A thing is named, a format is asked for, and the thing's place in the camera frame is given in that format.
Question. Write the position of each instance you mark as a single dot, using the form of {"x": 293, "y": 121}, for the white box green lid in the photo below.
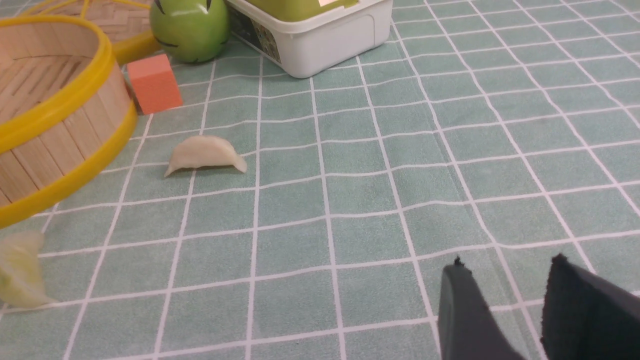
{"x": 306, "y": 37}

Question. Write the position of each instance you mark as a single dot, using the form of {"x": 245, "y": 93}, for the orange foam cube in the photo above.
{"x": 154, "y": 84}

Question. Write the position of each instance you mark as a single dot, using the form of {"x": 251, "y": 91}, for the bamboo steamer tray yellow rim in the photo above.
{"x": 66, "y": 111}

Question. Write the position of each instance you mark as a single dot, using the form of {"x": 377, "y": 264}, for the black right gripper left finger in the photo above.
{"x": 466, "y": 326}

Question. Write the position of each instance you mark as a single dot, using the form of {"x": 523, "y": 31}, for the white dumpling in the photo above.
{"x": 204, "y": 151}

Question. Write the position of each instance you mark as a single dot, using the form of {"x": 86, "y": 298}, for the pale green dumpling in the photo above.
{"x": 21, "y": 281}

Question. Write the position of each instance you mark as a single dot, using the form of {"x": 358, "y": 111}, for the green apple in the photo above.
{"x": 190, "y": 31}

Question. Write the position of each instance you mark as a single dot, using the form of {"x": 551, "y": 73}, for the green checkered tablecloth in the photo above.
{"x": 500, "y": 131}

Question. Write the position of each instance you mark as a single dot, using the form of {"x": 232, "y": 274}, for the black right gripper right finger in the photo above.
{"x": 586, "y": 317}

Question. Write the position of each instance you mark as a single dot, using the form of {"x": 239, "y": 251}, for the woven bamboo steamer lid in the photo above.
{"x": 125, "y": 22}

